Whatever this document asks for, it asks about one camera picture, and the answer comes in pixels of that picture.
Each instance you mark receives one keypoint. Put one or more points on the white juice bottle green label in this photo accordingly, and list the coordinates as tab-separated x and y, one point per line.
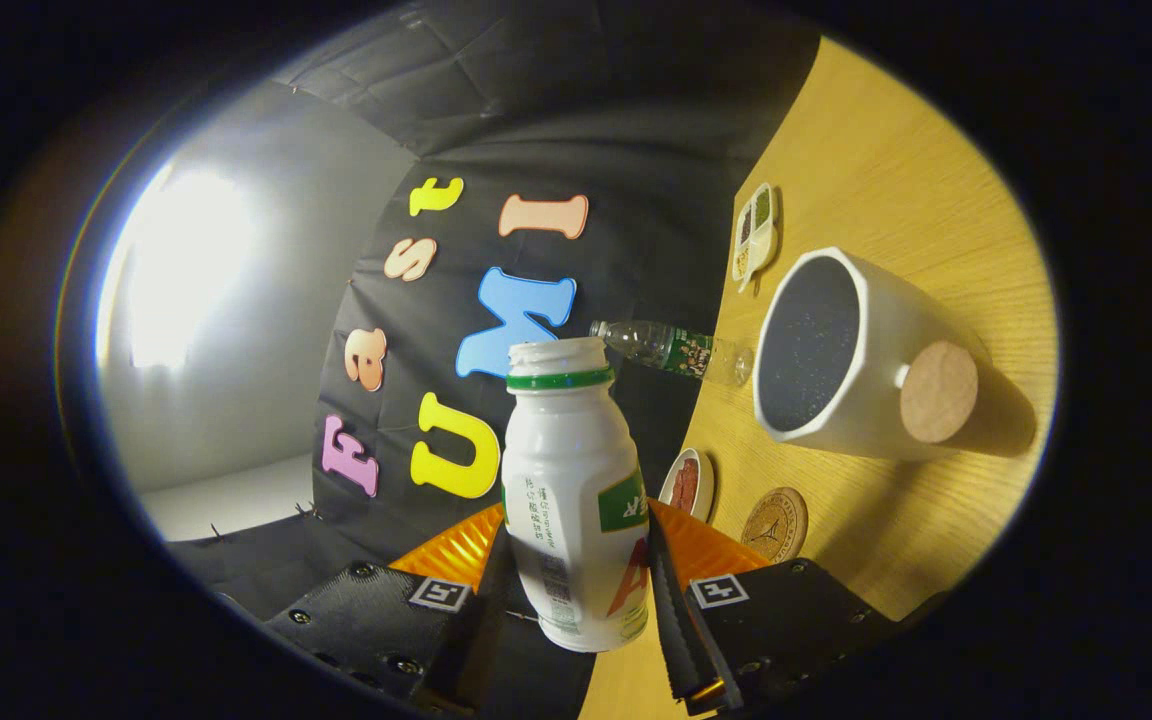
566	470

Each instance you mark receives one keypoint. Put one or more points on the round white plate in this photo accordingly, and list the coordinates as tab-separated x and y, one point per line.
709	490

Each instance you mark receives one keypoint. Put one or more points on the pile of green beans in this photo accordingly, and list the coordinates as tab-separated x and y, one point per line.
763	205

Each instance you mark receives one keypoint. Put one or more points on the white divided dish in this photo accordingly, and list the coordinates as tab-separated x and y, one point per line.
766	245

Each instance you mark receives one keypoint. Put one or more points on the black backdrop cloth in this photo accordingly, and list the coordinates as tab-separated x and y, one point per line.
576	140

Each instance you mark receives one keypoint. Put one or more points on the white cup with cork knob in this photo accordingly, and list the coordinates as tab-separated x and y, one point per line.
886	310

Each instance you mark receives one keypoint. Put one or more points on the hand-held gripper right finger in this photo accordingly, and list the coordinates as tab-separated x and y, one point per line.
671	620

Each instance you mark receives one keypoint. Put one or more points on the pile of yellow beans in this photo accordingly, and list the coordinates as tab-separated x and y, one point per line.
739	265

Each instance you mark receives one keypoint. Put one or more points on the round cork coaster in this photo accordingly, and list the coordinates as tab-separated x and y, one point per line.
774	525

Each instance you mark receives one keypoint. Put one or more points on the red sausage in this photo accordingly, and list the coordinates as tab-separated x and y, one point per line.
695	483
681	487

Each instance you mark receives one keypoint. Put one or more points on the clear plastic water bottle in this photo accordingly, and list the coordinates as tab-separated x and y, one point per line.
681	350

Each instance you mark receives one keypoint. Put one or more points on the pile of dark beans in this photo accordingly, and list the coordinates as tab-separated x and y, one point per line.
745	230

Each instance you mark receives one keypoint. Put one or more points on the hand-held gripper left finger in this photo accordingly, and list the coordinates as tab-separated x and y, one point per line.
486	650

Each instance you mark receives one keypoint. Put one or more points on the wooden table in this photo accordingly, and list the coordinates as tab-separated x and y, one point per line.
886	150

